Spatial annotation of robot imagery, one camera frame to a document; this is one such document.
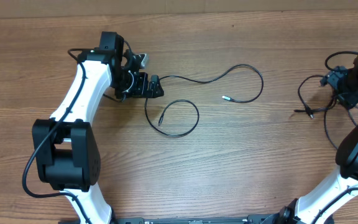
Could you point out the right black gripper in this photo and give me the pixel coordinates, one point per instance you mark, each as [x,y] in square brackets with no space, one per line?
[330,80]

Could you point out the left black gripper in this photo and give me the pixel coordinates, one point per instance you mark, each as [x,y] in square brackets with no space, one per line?
[140,90]

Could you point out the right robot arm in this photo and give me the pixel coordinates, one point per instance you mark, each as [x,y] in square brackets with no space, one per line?
[341,185]

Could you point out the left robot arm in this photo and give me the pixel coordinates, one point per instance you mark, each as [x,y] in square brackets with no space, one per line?
[65,150]

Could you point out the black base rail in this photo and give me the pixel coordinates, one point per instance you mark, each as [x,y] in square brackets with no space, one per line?
[194,220]

